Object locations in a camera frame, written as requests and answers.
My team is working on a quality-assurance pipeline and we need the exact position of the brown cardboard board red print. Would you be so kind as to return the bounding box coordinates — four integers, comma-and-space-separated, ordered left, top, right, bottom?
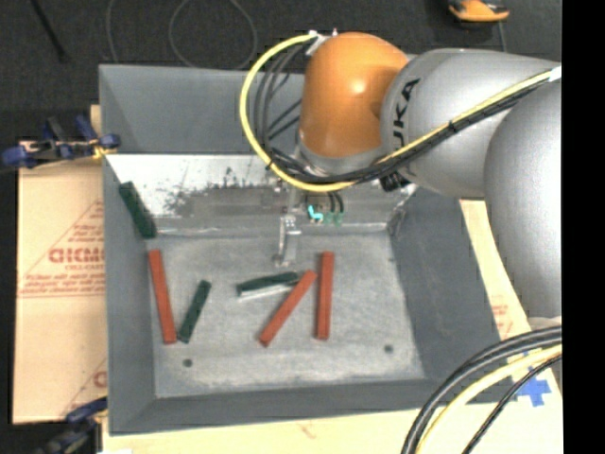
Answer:
11, 103, 562, 454

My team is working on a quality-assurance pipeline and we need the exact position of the black cylinder on white bracket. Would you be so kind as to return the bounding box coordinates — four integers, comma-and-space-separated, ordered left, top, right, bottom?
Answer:
377, 170, 419, 236

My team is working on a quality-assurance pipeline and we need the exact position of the grey metal bin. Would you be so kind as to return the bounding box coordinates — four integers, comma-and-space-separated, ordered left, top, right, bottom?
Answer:
97, 62, 515, 435

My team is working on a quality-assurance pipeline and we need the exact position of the red-brown flat block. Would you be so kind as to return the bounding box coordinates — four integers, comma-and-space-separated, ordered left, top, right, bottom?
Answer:
313, 251, 337, 341
258, 269, 320, 348
147, 249, 179, 346

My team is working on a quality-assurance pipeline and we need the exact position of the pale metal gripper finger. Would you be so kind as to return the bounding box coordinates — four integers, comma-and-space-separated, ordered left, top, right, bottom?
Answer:
286, 218, 303, 261
272, 216, 291, 269

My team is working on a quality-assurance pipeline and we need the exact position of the dark green flat block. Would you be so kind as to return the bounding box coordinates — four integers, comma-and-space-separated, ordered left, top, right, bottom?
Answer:
176, 279, 213, 345
117, 181, 158, 240
235, 271, 302, 298

